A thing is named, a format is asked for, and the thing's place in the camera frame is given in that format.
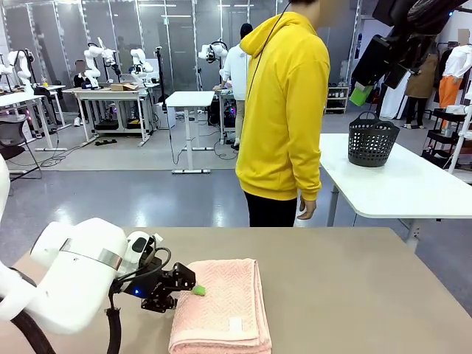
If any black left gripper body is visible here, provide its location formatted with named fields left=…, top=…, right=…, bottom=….
left=120, top=259, right=175, bottom=300

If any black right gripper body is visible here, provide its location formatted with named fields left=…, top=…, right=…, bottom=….
left=386, top=21, right=440, bottom=75

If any pink terry towel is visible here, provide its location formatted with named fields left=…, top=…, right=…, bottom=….
left=167, top=257, right=274, bottom=354

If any person's right forearm yellow sleeve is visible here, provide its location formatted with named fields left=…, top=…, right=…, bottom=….
left=294, top=147, right=322, bottom=203

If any person's right hand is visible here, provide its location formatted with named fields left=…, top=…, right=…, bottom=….
left=296, top=196, right=319, bottom=221

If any tall white reflector panel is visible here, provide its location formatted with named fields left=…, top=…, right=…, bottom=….
left=378, top=72, right=411, bottom=119

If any person in brown coat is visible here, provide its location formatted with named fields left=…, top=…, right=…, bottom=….
left=403, top=54, right=439, bottom=131

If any low shoe shelf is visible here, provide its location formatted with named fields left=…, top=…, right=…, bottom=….
left=324, top=85, right=350, bottom=115

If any mannequin with orange trousers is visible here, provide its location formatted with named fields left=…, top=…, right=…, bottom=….
left=437, top=28, right=472, bottom=131

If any dark plastic laundry basket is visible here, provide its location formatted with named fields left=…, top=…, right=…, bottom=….
left=347, top=111, right=401, bottom=168

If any black rolling cart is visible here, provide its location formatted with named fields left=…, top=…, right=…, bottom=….
left=421, top=106, right=472, bottom=171

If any person in yellow hoodie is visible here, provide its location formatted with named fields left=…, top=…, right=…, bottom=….
left=235, top=0, right=332, bottom=228

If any white side table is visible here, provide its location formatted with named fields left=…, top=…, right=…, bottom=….
left=318, top=132, right=472, bottom=252

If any person in white hoodie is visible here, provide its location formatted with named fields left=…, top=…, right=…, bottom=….
left=219, top=22, right=249, bottom=149

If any small white standing desk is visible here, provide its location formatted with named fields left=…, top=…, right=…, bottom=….
left=165, top=90, right=216, bottom=175

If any white desk with cardboard box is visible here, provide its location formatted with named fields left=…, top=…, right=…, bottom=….
left=61, top=86, right=153, bottom=148

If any black office chair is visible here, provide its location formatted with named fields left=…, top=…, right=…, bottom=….
left=0, top=117, right=44, bottom=182

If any seated person in dark clothes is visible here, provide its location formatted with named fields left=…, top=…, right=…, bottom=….
left=72, top=60, right=94, bottom=90

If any long white lab desk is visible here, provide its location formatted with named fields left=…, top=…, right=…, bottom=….
left=0, top=84, right=68, bottom=153

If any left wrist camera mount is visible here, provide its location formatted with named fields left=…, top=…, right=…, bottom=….
left=125, top=230, right=165, bottom=267

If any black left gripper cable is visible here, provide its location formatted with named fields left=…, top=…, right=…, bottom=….
left=105, top=246, right=174, bottom=354

